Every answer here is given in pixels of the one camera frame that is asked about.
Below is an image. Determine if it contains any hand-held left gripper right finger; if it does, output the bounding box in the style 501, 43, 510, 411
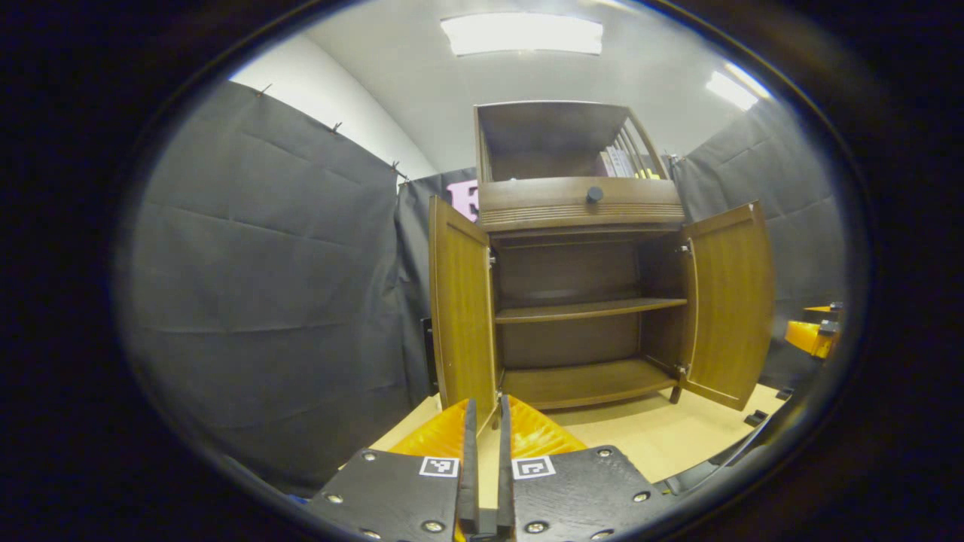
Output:
497, 395, 671, 542

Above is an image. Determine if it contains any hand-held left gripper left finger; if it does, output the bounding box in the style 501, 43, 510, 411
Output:
309, 397, 480, 542

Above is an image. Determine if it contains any wooden shoe cabinet door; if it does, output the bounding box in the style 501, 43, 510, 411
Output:
429, 196, 499, 431
678, 201, 775, 411

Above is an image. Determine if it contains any black door handle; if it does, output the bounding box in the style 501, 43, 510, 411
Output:
422, 318, 438, 396

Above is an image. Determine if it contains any wooden double-door shoe cabinet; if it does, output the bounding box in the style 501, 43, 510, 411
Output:
474, 100, 688, 411

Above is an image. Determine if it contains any row of books on cabinet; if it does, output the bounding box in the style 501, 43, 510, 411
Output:
599, 145, 664, 180

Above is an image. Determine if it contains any small ceiling light panel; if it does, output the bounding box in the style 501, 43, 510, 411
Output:
706, 62, 770, 111

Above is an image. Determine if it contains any black backdrop cloth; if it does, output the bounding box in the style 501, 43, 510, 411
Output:
120, 79, 848, 494

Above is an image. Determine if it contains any large ceiling light panel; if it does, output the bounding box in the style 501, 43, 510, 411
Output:
441, 13, 603, 57

